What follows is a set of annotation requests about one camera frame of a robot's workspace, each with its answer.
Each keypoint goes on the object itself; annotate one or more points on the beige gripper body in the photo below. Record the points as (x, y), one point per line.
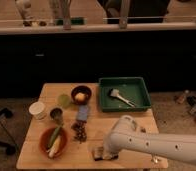
(109, 156)

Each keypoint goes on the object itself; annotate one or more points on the brown rectangular eraser block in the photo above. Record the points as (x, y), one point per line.
(97, 153)

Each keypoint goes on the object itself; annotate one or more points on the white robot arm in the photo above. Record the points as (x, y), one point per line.
(173, 146)

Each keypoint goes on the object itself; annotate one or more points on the small metal cup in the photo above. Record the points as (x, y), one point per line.
(56, 115)

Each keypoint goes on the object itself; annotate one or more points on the green plastic cup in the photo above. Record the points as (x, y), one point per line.
(64, 101)

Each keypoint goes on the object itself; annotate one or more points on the white paper cup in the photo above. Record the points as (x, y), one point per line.
(37, 110)

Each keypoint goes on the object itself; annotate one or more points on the pile of dark nuts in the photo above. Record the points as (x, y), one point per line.
(80, 131)

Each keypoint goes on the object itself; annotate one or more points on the silver metal fork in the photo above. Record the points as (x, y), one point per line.
(155, 159)

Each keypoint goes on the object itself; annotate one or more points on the blue rectangular sponge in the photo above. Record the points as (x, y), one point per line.
(82, 113)

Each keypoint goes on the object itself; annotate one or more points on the wooden folding table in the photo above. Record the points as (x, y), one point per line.
(77, 156)

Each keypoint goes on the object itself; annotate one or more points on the green and white vegetable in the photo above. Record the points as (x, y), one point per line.
(54, 142)

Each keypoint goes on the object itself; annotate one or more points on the red bowl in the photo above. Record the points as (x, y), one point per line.
(44, 140)

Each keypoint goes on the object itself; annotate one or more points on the yellow round fruit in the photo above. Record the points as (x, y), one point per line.
(80, 97)

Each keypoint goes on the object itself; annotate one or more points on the dark brown bowl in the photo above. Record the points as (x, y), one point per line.
(81, 89)

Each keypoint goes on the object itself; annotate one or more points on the green plastic tray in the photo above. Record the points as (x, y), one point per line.
(130, 88)

